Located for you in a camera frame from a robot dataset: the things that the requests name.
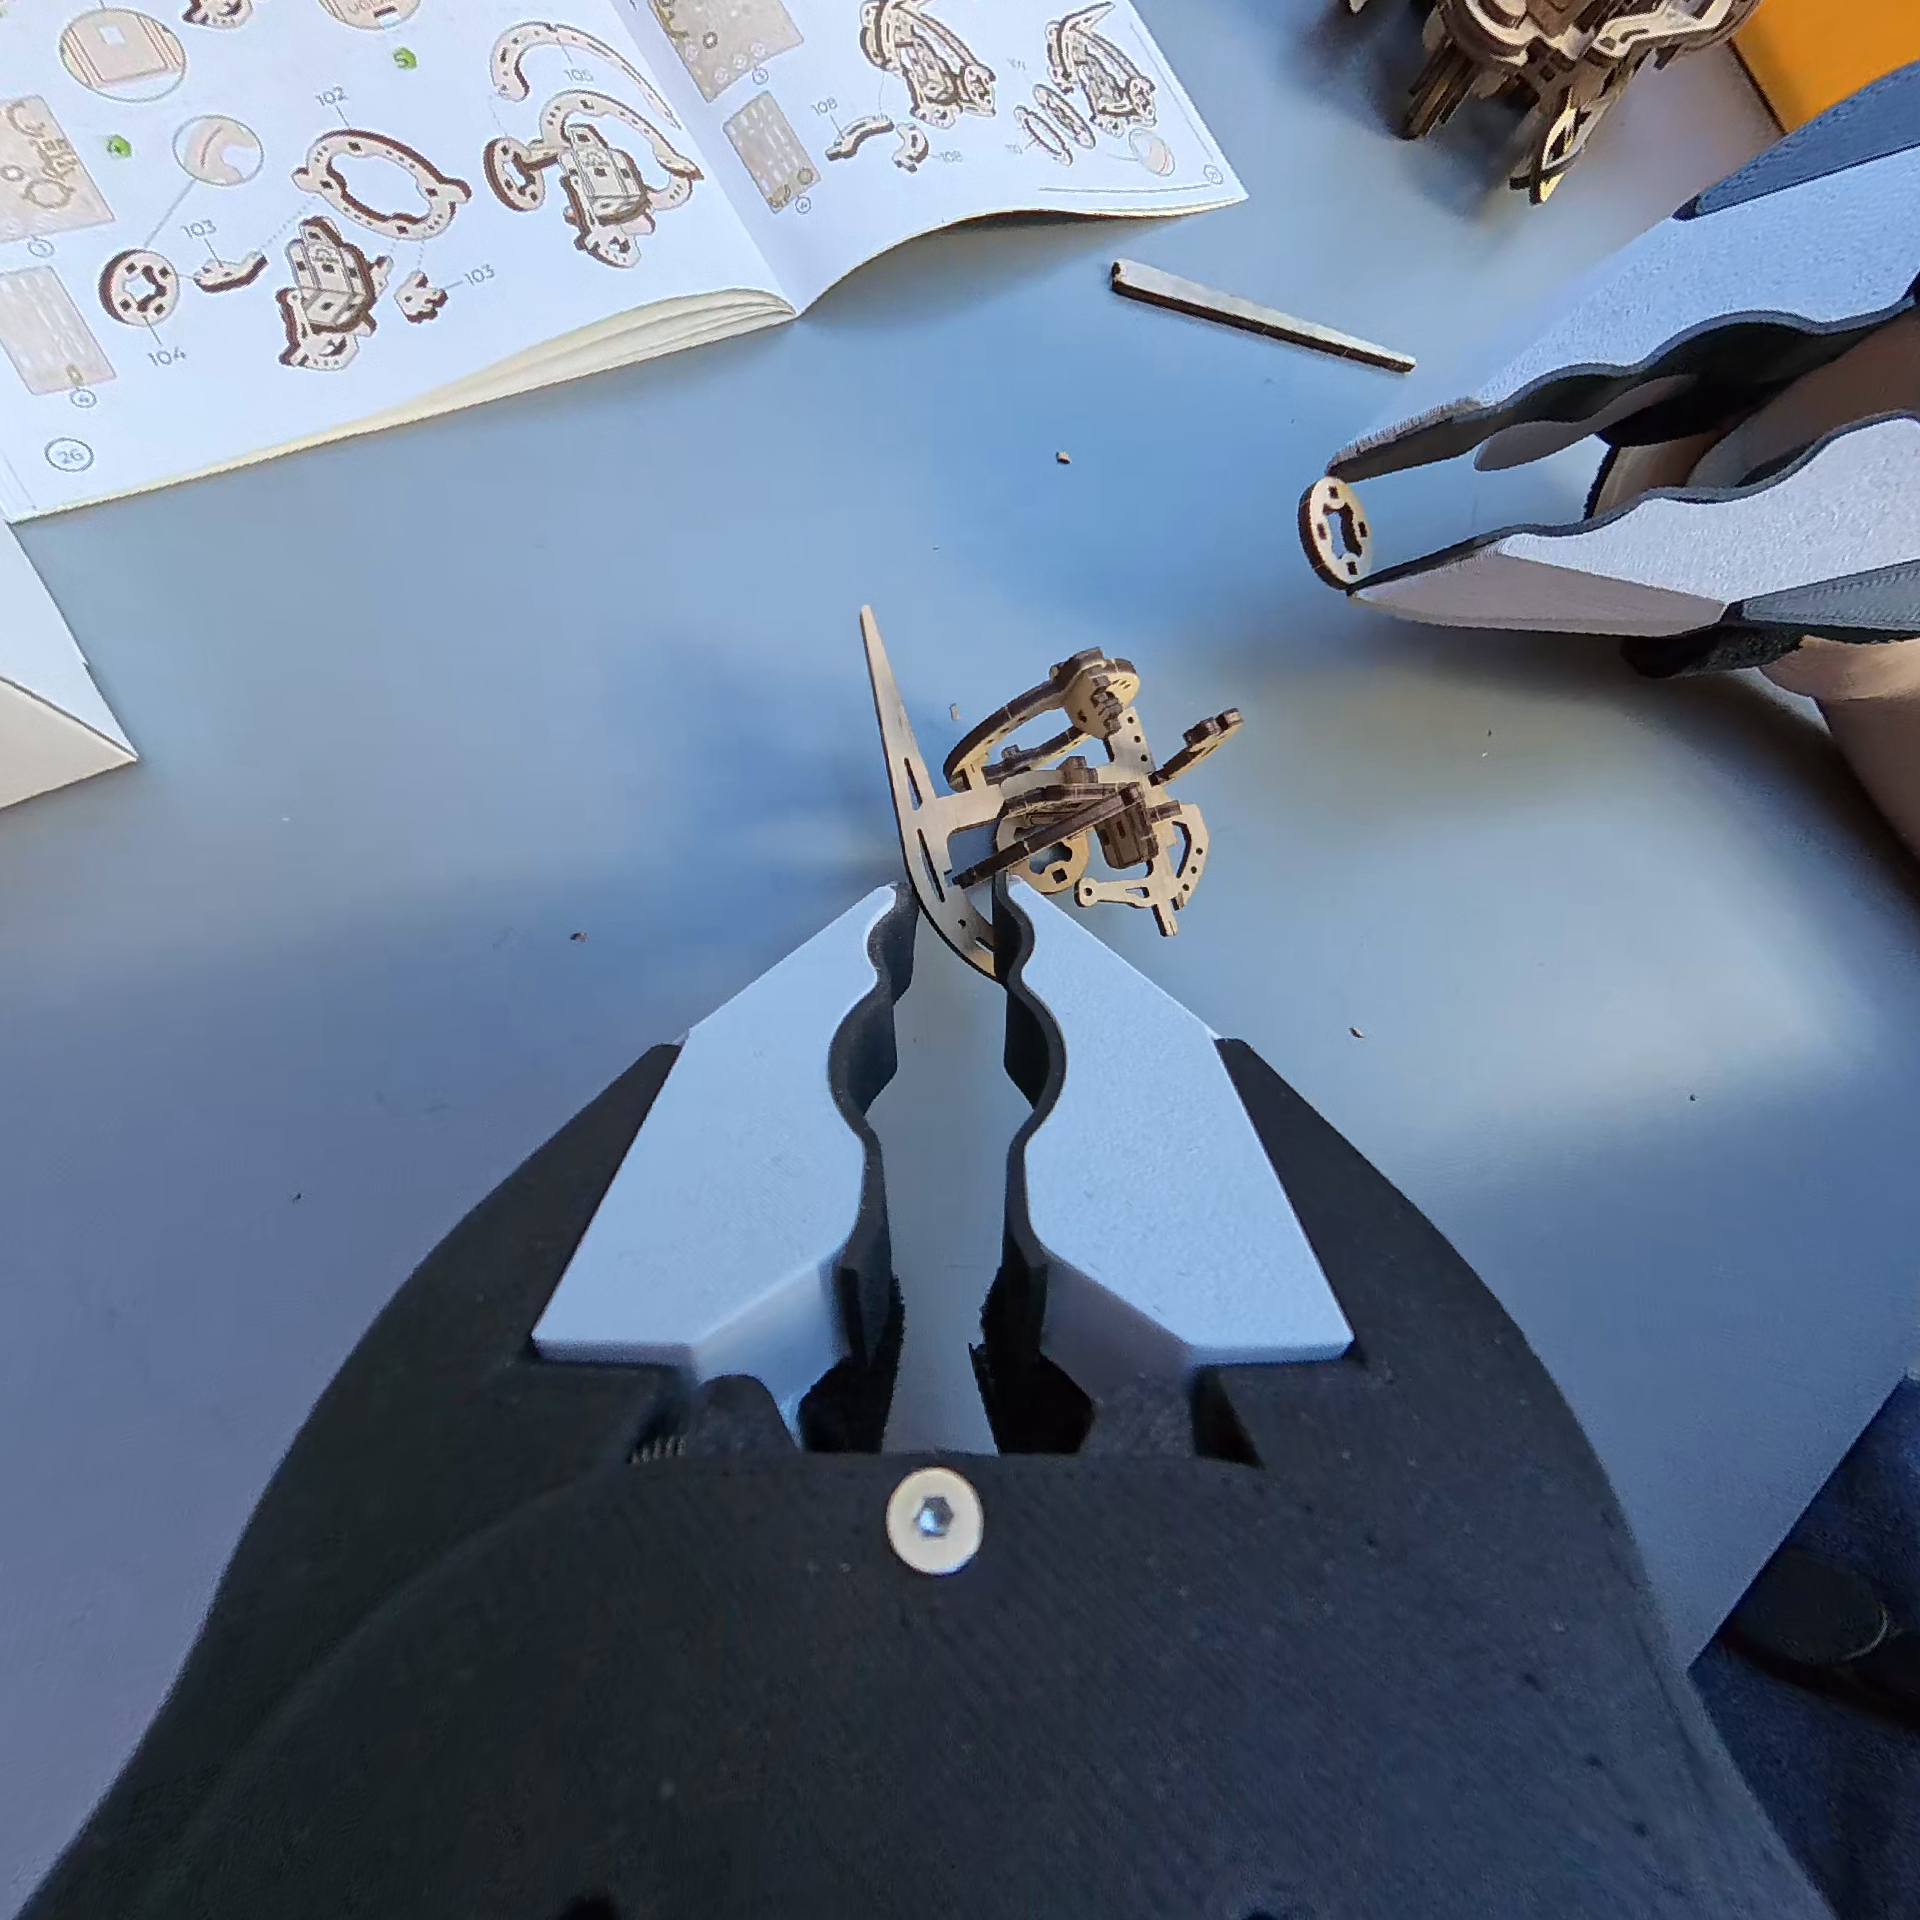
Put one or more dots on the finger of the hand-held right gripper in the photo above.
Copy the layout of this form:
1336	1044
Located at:
1773	269
1726	546

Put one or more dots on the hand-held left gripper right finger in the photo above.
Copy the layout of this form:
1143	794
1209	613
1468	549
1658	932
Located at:
1170	1201

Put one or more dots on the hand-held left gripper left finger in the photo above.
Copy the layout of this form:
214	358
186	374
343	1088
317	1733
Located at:
735	1188

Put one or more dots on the round wooden disc part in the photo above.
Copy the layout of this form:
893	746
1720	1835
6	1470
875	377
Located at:
1310	525

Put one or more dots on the small wooden model assembly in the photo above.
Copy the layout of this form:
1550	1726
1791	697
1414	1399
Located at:
920	794

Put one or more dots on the large assembled wooden model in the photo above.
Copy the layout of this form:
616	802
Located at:
1518	62

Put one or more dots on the person's right hand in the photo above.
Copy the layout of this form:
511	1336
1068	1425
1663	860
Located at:
1859	395

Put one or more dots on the orange yellow box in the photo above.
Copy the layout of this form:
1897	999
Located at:
1854	53

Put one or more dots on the tapered wooden stick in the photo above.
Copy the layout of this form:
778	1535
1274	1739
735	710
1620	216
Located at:
1262	318

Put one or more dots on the person's dark blue clothing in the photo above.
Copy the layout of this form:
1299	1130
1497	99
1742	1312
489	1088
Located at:
1830	1726

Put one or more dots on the open instruction booklet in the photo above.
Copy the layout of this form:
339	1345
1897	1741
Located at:
494	338

